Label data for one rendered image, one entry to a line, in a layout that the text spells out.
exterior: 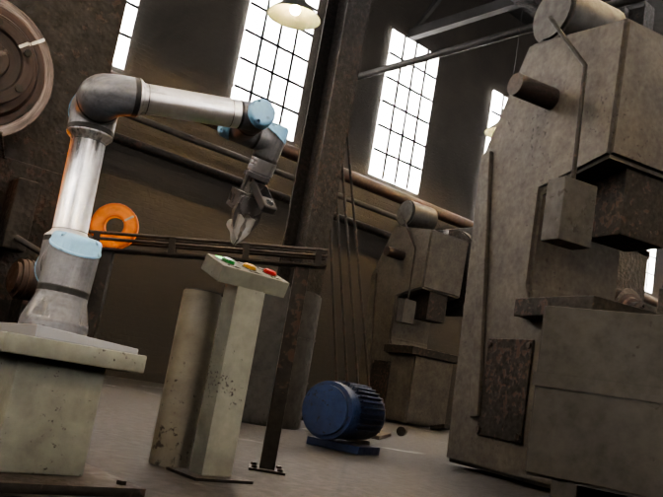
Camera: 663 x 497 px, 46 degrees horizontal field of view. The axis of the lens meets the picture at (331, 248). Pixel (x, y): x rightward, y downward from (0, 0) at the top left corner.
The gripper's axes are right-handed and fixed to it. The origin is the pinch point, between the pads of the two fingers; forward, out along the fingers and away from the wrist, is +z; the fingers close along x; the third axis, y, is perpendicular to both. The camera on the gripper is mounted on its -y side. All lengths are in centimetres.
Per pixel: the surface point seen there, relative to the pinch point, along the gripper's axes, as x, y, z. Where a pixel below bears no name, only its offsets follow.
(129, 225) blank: 7, 54, 14
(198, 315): -0.4, 4.7, 25.2
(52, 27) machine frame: 37, 107, -38
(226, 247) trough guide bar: -18.8, 33.9, 8.4
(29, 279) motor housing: 36, 46, 37
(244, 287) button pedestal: -4.7, -5.6, 11.4
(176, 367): 2.1, 1.8, 41.2
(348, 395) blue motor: -143, 79, 70
